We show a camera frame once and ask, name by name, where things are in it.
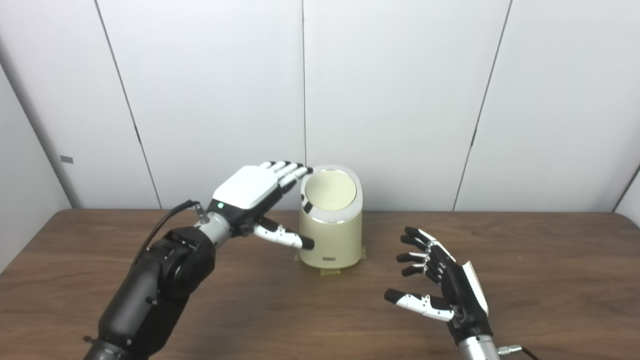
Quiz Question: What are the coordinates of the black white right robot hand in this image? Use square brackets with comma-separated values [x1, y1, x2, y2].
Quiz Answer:
[384, 226, 493, 346]

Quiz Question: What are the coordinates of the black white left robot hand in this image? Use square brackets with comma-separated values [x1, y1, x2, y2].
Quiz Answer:
[206, 161, 316, 251]

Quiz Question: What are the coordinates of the cream-colored lidded bin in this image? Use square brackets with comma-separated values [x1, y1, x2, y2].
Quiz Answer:
[298, 165, 364, 270]

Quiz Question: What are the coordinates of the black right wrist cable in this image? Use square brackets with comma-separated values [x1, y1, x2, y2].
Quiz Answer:
[497, 344, 541, 360]

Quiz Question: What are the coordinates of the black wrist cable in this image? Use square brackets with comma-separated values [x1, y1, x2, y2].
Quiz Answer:
[497, 344, 541, 360]
[132, 199, 211, 266]

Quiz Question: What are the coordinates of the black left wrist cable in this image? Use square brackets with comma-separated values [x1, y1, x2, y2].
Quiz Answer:
[132, 199, 211, 266]

